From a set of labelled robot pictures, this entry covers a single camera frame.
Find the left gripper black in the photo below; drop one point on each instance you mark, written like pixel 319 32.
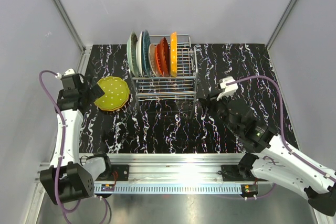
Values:
pixel 95 92

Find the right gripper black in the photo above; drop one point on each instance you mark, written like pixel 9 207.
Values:
pixel 210 103

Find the green scalloped plate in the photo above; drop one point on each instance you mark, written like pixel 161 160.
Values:
pixel 114 88

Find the light green flower plate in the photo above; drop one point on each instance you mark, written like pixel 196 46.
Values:
pixel 131 54

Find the white plate teal rim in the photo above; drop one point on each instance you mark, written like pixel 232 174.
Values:
pixel 139 54

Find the cream plate with dark patch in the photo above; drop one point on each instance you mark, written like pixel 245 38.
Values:
pixel 152 59

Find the dark teal plate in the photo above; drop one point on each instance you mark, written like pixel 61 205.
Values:
pixel 145 53

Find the red-orange scalloped plate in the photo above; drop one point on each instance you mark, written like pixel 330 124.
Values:
pixel 157 59

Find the dark red scalloped plate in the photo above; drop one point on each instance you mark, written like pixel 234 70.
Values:
pixel 162 54

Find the yellow scalloped plate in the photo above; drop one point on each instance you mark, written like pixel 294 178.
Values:
pixel 173 54

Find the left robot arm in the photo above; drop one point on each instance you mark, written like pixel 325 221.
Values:
pixel 66 179

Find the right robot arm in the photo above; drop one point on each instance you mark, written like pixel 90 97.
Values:
pixel 268 158

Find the bottom orange-yellow scalloped plate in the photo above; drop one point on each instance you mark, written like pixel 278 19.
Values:
pixel 111 104

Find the right controller board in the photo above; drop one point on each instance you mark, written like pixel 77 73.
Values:
pixel 250 189

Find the controller board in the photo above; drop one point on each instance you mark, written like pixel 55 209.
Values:
pixel 250 189
pixel 107 187

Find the left controller board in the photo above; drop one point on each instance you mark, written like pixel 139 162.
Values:
pixel 107 187

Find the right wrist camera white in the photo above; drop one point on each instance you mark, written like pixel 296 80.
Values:
pixel 227 86

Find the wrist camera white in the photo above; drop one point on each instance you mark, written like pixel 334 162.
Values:
pixel 227 86
pixel 68 72

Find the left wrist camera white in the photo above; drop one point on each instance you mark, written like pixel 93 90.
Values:
pixel 68 72

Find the left aluminium frame post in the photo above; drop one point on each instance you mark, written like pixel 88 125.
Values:
pixel 69 24

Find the aluminium frame post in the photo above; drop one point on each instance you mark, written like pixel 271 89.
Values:
pixel 282 21
pixel 69 24

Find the metal wire dish rack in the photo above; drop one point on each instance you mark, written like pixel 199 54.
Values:
pixel 179 89

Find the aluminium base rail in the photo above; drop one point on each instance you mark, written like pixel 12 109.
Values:
pixel 173 174

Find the right aluminium frame post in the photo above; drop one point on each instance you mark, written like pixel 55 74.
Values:
pixel 282 21

